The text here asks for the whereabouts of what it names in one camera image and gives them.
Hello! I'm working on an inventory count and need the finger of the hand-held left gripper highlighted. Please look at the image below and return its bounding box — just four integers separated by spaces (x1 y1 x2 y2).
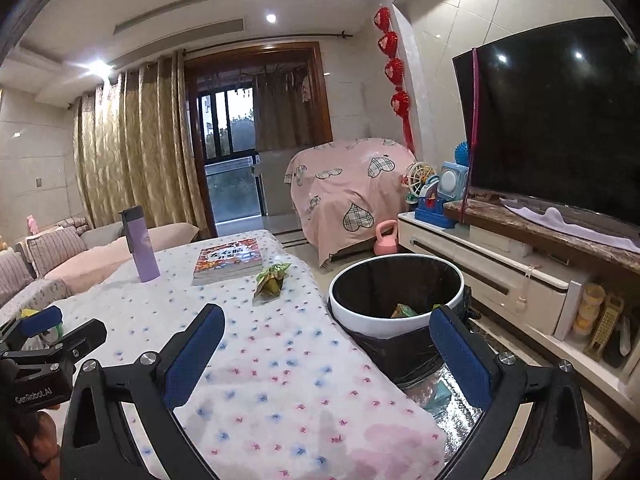
0 305 63 356
37 319 107 376

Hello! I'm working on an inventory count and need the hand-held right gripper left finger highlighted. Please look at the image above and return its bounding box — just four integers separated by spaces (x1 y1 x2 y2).
60 303 227 480

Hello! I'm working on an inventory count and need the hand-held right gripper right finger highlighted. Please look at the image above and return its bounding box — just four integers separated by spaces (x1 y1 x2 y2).
429 305 593 480

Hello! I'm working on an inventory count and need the white bin with black liner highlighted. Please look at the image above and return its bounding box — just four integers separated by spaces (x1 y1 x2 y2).
327 255 473 386

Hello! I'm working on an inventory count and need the light green packet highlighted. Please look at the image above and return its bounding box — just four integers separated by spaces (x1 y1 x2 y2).
390 302 441 321

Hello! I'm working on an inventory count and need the yellow wrapper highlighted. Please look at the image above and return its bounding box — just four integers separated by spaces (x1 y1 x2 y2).
252 260 292 306

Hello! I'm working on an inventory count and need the person's left hand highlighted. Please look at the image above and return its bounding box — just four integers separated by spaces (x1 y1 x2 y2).
27 410 60 467

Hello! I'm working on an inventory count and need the striped pink cushion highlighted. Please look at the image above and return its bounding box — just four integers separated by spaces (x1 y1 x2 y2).
0 250 36 306
25 226 88 278

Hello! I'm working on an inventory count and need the silver foil mat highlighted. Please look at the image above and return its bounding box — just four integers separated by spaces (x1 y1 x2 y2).
400 310 501 441

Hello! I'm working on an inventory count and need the pink sofa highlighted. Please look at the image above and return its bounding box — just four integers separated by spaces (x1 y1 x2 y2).
0 217 201 311

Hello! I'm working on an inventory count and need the white television cabinet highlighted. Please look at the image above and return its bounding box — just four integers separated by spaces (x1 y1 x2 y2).
397 210 640 411

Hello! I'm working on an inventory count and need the purple water bottle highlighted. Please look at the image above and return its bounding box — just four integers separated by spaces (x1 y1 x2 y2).
119 205 162 283

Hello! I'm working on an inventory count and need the orange picture book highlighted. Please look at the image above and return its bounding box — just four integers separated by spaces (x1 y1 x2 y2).
191 244 264 287

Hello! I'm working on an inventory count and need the pink kettlebell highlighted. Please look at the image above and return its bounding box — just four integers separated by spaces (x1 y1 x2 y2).
374 220 401 257

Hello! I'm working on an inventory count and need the stack of yellow containers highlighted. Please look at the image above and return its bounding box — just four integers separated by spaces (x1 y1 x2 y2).
572 282 607 343

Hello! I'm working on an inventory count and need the brown marble shelf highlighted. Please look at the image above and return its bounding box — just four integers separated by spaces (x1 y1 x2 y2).
444 199 640 276

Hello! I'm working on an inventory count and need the yellow box grater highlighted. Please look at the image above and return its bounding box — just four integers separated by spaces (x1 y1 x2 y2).
584 294 626 361

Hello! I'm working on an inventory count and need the blue toy machine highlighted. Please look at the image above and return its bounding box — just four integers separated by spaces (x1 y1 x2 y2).
414 180 458 230

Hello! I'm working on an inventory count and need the purple cloth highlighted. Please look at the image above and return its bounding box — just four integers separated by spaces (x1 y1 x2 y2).
500 197 640 253

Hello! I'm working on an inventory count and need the light blue cube toy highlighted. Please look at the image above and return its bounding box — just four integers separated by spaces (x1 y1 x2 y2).
440 161 471 201

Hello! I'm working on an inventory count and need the toy ferris wheel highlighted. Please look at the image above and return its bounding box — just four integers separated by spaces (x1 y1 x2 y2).
402 161 438 206

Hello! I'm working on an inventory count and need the golden patterned curtain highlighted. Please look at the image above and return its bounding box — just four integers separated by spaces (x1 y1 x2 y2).
72 50 211 241

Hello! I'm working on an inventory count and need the pink heart print blanket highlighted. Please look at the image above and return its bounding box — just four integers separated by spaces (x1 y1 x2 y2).
285 137 417 268

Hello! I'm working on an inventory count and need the pink thin hoop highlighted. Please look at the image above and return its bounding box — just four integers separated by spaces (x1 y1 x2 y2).
460 47 481 226

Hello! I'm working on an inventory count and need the black television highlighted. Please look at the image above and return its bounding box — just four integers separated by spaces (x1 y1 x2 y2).
452 16 640 226

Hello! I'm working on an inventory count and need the brown balcony curtain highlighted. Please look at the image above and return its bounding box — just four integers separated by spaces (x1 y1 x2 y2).
252 62 333 151

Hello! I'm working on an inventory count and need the red hanging knot decoration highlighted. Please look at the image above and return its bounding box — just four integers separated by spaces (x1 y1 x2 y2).
374 6 416 146

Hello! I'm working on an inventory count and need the ceiling air vent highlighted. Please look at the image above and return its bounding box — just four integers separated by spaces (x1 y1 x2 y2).
171 18 246 51
113 0 237 36

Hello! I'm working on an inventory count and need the dark curtain rod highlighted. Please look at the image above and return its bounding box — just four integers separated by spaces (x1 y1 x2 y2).
67 30 353 108

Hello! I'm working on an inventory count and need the white child safety strap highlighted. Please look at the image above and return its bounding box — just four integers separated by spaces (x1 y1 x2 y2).
517 262 543 311

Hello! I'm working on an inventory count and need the wooden frame balcony door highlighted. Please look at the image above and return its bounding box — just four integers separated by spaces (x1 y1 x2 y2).
182 42 333 238

